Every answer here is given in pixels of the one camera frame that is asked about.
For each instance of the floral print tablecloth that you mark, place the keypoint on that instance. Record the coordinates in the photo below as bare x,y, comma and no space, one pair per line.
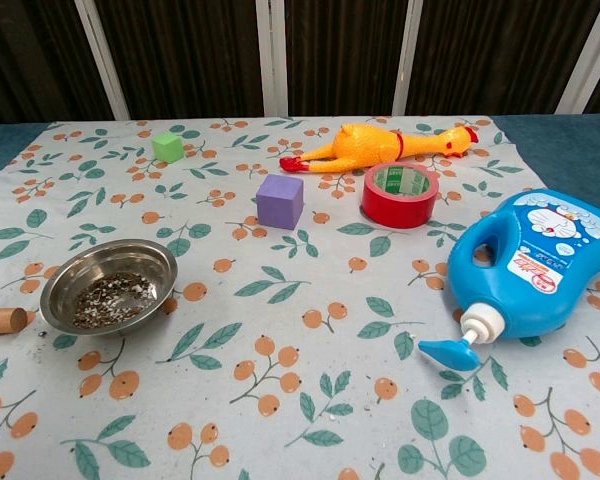
300,310

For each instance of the green foam cube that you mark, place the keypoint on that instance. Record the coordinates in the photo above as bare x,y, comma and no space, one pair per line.
167,148

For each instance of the red tape roll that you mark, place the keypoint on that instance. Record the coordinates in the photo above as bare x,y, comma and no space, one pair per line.
395,212

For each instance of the yellow rubber chicken toy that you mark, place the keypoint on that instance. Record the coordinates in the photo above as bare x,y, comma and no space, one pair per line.
360,147

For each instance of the blue pump detergent bottle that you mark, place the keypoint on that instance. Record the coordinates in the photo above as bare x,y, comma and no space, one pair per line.
520,280

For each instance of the purple foam cube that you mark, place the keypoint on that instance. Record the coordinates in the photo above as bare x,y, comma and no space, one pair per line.
279,202

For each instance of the wooden rolling pin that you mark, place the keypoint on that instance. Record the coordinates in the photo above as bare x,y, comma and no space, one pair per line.
0,321

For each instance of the stainless steel bowl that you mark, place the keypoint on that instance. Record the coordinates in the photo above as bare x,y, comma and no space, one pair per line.
75,265

